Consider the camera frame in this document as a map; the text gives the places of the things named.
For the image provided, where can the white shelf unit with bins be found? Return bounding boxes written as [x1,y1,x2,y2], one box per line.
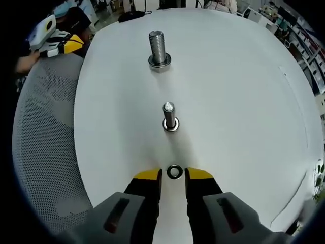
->
[289,15,325,95]

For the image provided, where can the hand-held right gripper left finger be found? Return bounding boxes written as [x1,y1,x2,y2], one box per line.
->
[73,167,164,244]

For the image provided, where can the small steel washer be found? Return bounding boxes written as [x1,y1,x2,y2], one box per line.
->
[162,117,181,132]
[166,164,182,179]

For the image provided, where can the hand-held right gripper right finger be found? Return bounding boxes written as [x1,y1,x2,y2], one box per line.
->
[184,167,293,244]

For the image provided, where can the thick steel threaded stud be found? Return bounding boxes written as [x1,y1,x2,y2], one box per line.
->
[148,29,172,73]

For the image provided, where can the grey mesh office chair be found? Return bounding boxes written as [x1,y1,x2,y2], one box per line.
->
[12,54,95,236]

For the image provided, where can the large green potted plant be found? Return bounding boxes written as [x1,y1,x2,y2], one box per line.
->
[312,162,325,203]

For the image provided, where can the thin steel threaded stud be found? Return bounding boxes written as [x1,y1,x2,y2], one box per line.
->
[162,101,181,133]

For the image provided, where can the white low cabinet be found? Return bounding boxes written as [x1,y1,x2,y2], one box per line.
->
[243,5,268,25]

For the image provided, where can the black bag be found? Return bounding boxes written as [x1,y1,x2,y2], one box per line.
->
[118,10,153,23]

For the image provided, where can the person's left hand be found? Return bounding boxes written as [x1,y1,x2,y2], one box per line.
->
[15,50,41,74]

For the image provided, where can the large steel washer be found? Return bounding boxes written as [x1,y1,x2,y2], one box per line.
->
[148,52,172,69]

